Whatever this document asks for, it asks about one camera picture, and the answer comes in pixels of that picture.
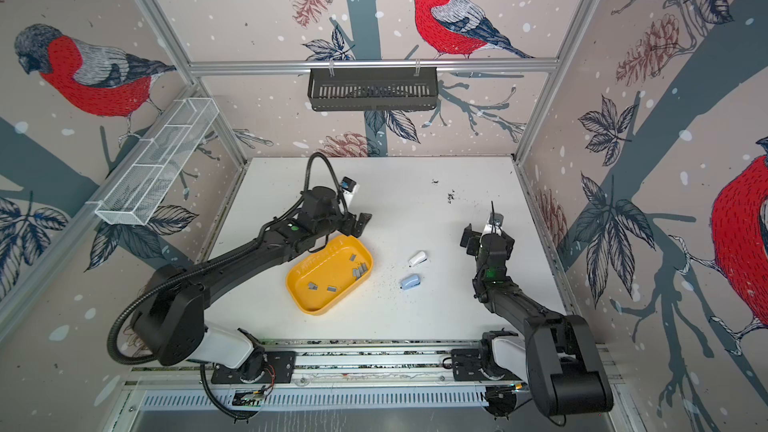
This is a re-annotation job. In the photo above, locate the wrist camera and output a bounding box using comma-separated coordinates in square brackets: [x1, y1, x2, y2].
[482, 203, 504, 235]
[340, 176, 359, 207]

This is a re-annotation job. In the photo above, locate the aluminium mounting rail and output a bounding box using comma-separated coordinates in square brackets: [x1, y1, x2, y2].
[125, 340, 515, 388]

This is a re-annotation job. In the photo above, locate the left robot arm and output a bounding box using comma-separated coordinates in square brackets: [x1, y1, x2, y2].
[106, 177, 371, 369]

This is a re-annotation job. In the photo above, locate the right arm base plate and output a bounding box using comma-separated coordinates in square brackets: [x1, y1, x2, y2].
[448, 348, 521, 382]

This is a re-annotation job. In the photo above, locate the black wall basket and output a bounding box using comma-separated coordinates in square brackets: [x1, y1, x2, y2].
[307, 68, 439, 112]

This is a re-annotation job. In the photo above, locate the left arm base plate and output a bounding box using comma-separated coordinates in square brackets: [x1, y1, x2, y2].
[211, 351, 297, 385]

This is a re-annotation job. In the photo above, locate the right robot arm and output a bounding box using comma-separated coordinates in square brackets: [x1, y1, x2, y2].
[460, 223, 614, 418]

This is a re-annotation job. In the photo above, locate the white wire mesh shelf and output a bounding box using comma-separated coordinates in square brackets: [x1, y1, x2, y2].
[95, 97, 219, 225]

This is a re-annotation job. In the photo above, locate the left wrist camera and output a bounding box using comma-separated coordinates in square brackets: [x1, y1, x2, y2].
[340, 176, 359, 207]

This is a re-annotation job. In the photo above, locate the yellow plastic tray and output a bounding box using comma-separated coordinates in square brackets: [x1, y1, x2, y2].
[286, 235, 374, 315]

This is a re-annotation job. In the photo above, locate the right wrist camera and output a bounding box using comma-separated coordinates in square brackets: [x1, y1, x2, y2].
[482, 203, 504, 235]

